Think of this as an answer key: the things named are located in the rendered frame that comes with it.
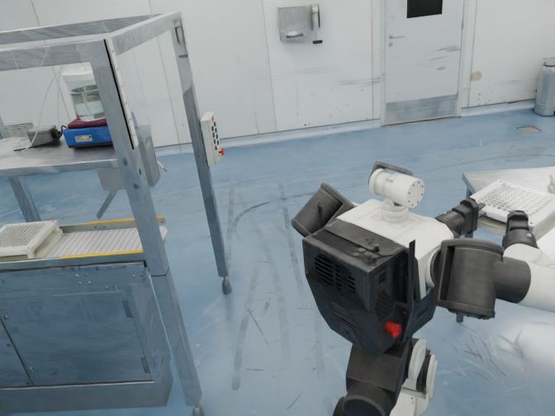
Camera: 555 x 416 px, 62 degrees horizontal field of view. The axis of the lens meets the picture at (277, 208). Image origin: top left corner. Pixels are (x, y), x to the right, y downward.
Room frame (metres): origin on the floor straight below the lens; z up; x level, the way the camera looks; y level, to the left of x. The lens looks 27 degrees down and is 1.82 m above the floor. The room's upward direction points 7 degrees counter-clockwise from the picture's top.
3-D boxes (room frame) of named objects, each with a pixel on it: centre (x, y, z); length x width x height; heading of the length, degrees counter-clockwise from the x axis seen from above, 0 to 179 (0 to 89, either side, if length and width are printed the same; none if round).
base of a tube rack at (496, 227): (1.32, -0.78, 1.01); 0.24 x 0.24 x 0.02; 35
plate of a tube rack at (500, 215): (1.32, -0.78, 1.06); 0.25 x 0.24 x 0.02; 125
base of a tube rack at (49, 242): (1.71, 1.09, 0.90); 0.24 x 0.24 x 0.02; 86
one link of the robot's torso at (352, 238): (0.91, -0.22, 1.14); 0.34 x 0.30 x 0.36; 37
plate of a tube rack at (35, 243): (1.71, 1.09, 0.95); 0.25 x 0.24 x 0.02; 176
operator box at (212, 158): (2.50, 0.32, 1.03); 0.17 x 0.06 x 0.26; 175
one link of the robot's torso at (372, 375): (0.88, -0.22, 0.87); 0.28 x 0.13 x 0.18; 149
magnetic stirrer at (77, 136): (1.70, 0.61, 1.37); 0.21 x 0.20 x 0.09; 175
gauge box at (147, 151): (1.79, 0.59, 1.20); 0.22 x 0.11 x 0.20; 85
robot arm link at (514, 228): (1.12, -0.69, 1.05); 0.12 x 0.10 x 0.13; 159
